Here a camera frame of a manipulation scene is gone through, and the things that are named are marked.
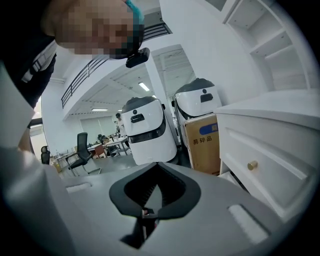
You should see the white shelf cabinet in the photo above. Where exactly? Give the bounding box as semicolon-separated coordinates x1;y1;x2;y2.
221;0;320;94

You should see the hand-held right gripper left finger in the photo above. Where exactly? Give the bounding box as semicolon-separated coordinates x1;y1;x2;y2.
62;161;159;256

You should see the white work table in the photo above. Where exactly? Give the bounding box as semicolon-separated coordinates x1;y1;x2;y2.
103;136;131;158

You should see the black mesh office chair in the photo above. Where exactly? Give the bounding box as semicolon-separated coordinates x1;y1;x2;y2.
40;145;51;166

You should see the black head camera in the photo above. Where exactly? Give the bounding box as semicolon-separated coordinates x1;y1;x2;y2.
125;47;151;69

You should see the white desk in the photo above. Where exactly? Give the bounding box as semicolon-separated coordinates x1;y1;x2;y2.
214;88;320;226

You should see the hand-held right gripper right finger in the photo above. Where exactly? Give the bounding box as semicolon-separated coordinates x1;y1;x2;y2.
149;161;289;256

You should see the white drawer with gold knob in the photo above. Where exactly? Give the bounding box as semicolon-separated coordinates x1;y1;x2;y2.
219;121;317;222

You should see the brown cardboard box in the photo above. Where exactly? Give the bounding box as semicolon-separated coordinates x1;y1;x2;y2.
183;113;222;176

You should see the person's head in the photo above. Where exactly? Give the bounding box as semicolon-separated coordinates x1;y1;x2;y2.
40;0;145;60

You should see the black chair chrome frame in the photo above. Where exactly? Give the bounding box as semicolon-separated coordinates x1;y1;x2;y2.
68;132;103;177

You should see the person's black clothing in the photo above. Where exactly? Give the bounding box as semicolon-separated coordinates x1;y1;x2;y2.
0;0;58;110

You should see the black metal railing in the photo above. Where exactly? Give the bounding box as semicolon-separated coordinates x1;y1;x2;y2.
60;21;174;110

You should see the white delivery robot black top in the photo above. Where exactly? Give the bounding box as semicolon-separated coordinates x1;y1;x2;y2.
121;95;179;166
171;77;224;119

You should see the teal cap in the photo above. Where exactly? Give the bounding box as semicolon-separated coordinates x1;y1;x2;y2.
124;0;145;26

